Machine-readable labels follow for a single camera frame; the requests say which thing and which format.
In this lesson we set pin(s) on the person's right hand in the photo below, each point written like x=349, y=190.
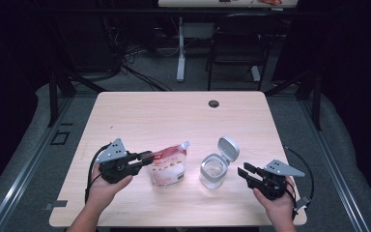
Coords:
x=280, y=209

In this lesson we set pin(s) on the black metal stand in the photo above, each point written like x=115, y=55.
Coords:
x=54, y=96
x=317, y=100

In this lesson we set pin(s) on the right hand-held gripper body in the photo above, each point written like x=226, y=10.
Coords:
x=273, y=187

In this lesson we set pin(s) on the black table grommet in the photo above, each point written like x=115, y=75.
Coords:
x=213, y=103

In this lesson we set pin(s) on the person's left hand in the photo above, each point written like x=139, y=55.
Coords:
x=101, y=193

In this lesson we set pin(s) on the red and white refill pouch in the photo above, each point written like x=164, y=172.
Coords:
x=169, y=169

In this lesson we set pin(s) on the white desk foot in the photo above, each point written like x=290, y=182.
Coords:
x=255, y=74

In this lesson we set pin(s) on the white desk leg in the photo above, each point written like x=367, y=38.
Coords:
x=181, y=58

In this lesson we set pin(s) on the clear jug with white lid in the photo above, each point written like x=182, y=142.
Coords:
x=213, y=174

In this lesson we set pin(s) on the pale background desk top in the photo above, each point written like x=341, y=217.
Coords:
x=206, y=3

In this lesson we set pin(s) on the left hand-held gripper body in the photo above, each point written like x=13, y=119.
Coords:
x=116, y=169

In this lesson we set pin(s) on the aluminium floor rail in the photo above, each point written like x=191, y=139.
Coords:
x=331, y=167
x=29, y=167

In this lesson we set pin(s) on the black folding chair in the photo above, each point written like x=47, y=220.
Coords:
x=241, y=42

